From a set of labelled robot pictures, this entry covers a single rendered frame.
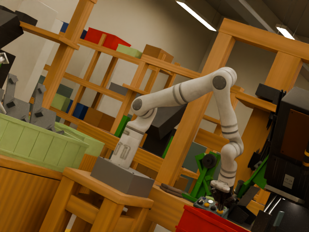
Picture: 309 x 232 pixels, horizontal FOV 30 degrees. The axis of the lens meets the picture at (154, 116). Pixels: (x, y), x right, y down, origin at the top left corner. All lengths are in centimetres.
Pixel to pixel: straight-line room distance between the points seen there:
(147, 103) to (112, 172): 34
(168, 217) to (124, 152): 40
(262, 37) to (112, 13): 889
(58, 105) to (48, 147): 648
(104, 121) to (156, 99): 622
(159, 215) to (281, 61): 118
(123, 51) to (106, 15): 341
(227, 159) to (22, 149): 92
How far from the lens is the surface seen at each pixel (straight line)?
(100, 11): 1189
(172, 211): 276
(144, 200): 263
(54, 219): 261
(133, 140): 259
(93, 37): 918
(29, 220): 280
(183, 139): 343
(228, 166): 251
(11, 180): 262
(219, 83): 238
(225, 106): 241
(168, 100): 251
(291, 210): 302
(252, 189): 297
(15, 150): 265
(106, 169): 259
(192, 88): 247
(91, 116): 877
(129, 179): 253
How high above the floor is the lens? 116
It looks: 1 degrees up
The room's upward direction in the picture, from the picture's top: 23 degrees clockwise
